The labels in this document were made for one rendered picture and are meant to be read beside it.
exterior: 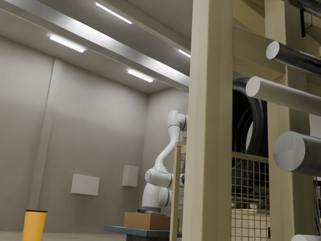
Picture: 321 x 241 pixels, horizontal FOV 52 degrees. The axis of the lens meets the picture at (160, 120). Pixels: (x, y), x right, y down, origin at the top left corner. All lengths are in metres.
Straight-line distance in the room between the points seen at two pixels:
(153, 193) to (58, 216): 9.99
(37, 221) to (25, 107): 5.47
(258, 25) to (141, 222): 1.63
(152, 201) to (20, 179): 9.52
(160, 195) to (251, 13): 1.61
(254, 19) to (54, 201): 11.34
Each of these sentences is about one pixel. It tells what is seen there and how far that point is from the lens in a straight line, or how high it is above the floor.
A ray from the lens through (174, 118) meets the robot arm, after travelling 2.57.
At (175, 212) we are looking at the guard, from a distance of 1.12.
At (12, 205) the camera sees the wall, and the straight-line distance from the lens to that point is 11.82.
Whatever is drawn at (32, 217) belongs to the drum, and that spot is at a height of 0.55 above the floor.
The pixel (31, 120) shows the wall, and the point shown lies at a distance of 12.20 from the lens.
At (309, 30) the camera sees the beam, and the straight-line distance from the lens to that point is 1.75.
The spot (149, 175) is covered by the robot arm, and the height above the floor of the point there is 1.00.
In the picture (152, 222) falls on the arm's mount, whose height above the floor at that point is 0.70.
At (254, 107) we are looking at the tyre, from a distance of 1.58.
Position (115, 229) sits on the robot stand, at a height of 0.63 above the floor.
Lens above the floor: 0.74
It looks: 17 degrees up
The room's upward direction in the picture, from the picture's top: 4 degrees clockwise
